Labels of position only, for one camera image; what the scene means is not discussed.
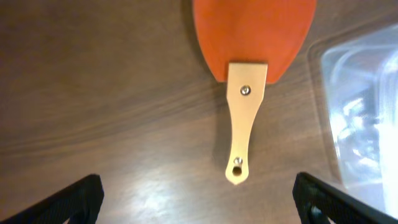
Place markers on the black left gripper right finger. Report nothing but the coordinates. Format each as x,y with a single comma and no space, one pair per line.
318,202

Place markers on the clear plastic container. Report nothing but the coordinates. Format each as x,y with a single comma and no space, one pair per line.
360,81

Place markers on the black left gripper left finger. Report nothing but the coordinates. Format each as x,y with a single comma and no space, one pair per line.
79,203

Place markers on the orange scraper wooden handle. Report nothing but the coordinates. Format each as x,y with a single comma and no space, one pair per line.
249,44

